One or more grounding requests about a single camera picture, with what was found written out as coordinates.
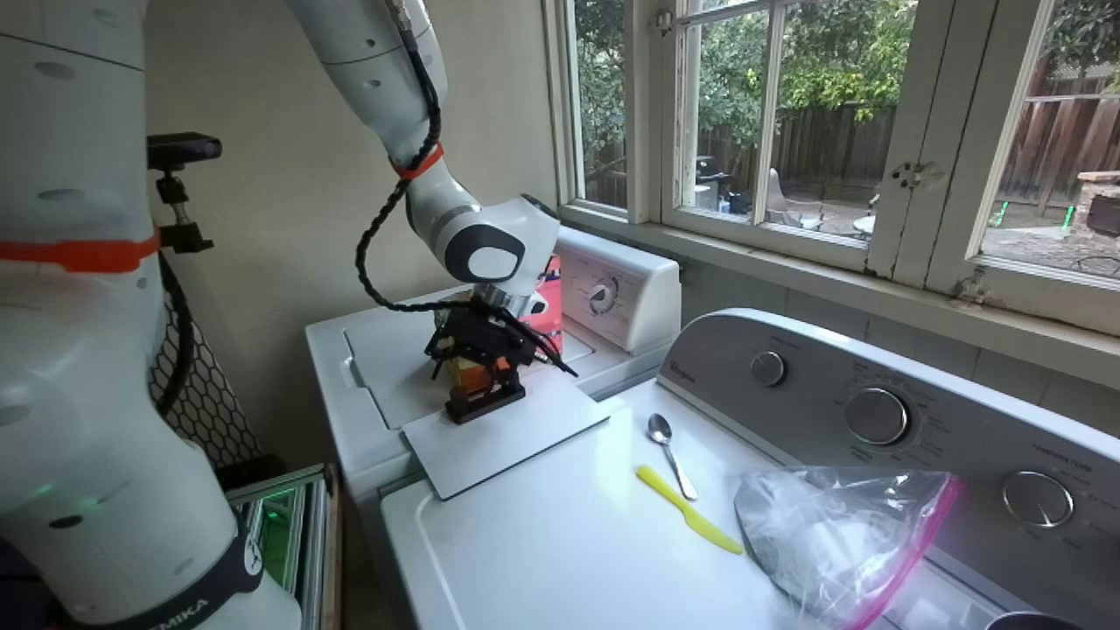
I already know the orange fabric softener box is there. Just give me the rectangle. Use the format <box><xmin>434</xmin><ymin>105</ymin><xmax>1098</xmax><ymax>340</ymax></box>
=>
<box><xmin>451</xmin><ymin>358</ymin><xmax>495</xmax><ymax>396</ymax></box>

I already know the white washing machine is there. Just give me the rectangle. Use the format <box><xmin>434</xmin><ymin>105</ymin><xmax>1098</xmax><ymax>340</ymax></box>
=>
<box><xmin>380</xmin><ymin>306</ymin><xmax>1120</xmax><ymax>630</ymax></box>

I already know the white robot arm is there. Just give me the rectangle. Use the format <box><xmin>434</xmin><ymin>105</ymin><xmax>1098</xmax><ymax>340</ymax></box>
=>
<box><xmin>0</xmin><ymin>0</ymin><xmax>558</xmax><ymax>630</ymax></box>

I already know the clear zip plastic bag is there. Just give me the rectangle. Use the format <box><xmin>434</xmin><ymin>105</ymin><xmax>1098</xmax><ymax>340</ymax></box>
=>
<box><xmin>734</xmin><ymin>466</ymin><xmax>961</xmax><ymax>630</ymax></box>

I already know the red detergent box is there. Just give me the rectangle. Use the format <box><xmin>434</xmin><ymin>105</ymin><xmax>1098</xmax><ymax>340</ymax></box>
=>
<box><xmin>521</xmin><ymin>259</ymin><xmax>563</xmax><ymax>351</ymax></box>

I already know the black camera on stand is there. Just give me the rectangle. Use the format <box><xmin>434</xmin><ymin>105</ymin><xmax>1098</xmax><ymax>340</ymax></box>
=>
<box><xmin>148</xmin><ymin>133</ymin><xmax>224</xmax><ymax>253</ymax></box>

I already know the metal spoon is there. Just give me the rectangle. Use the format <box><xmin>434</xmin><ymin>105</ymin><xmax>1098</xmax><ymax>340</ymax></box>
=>
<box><xmin>643</xmin><ymin>414</ymin><xmax>698</xmax><ymax>500</ymax></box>

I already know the yellow plastic knife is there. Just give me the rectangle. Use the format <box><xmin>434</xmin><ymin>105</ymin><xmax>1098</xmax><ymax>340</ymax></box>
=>
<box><xmin>635</xmin><ymin>466</ymin><xmax>747</xmax><ymax>555</ymax></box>

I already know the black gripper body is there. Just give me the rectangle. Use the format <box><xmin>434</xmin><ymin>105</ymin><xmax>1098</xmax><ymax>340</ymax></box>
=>
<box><xmin>425</xmin><ymin>302</ymin><xmax>537</xmax><ymax>371</ymax></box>

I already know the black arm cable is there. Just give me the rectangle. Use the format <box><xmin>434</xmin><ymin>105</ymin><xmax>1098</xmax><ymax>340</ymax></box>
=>
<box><xmin>355</xmin><ymin>45</ymin><xmax>582</xmax><ymax>379</ymax></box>

